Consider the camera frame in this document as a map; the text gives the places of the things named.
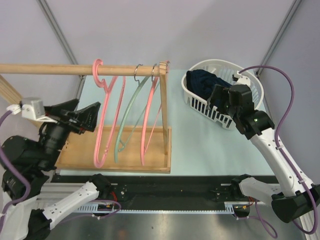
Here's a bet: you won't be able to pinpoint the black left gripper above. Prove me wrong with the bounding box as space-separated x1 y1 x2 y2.
38 97 102 168

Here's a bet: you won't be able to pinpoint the pink hanger with metal hook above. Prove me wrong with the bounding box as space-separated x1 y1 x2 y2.
140 60 172 166

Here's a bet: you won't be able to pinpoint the wooden rack left post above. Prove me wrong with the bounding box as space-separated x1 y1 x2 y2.
0 75 23 104

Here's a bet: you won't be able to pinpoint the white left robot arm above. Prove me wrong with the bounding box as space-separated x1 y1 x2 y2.
0 97 111 240

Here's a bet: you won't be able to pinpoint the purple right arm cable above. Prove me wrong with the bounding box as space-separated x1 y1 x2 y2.
237 65 318 238

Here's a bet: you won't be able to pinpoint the white slotted cable duct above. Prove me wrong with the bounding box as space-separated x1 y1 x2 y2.
74 201 237 215

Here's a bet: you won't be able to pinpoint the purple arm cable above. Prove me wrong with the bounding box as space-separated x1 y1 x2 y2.
237 65 318 238
0 110 122 228

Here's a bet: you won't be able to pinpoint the wooden rack rod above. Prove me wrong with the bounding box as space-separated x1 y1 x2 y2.
0 63 166 77

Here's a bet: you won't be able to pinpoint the pale green hanger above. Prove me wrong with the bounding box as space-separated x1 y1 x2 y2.
113 63 152 164

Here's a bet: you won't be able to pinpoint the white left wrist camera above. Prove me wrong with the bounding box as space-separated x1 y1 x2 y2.
6 97 58 124

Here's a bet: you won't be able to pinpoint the pink plastic hanger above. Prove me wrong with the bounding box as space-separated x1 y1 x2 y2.
91 58 127 169

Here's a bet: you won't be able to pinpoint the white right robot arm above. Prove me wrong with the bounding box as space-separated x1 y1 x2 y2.
207 84 320 223

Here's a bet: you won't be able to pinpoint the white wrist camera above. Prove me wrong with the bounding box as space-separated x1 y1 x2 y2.
232 71 251 87
6 97 58 124

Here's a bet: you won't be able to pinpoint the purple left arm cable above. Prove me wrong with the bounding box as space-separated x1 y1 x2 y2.
0 110 122 228

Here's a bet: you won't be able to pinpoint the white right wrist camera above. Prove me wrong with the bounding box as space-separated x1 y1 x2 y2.
232 71 251 87

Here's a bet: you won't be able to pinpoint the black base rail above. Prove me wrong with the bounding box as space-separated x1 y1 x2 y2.
44 174 283 213

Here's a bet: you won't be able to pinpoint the white plastic laundry basket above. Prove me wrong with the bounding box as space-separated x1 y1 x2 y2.
181 59 264 130

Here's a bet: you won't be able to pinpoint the navy blue shorts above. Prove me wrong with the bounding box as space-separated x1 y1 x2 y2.
186 69 232 100

